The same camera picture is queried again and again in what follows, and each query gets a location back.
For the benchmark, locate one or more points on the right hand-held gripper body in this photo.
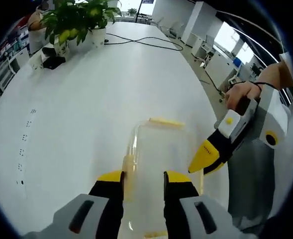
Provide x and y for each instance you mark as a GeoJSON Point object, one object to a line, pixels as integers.
{"type": "Point", "coordinates": [268, 124]}

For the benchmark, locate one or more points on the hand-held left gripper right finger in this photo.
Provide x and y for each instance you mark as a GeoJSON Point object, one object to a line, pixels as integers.
{"type": "Point", "coordinates": [193, 214]}

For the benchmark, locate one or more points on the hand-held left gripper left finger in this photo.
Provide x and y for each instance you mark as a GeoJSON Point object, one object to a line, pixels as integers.
{"type": "Point", "coordinates": [86, 214]}

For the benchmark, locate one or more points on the clear box with yellow buckles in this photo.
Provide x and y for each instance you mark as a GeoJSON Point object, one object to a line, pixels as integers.
{"type": "Point", "coordinates": [151, 154]}

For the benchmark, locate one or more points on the person's right hand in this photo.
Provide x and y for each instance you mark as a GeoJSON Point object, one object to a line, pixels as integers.
{"type": "Point", "coordinates": [238, 90]}

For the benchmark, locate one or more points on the white chair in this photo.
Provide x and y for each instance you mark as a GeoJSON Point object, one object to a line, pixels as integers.
{"type": "Point", "coordinates": [176, 28]}
{"type": "Point", "coordinates": [207, 52]}

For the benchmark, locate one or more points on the black box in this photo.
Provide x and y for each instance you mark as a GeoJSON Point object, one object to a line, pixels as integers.
{"type": "Point", "coordinates": [53, 59]}

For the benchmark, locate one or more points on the green potted plant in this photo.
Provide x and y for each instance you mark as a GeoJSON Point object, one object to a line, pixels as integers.
{"type": "Point", "coordinates": [96, 15]}
{"type": "Point", "coordinates": [61, 27]}

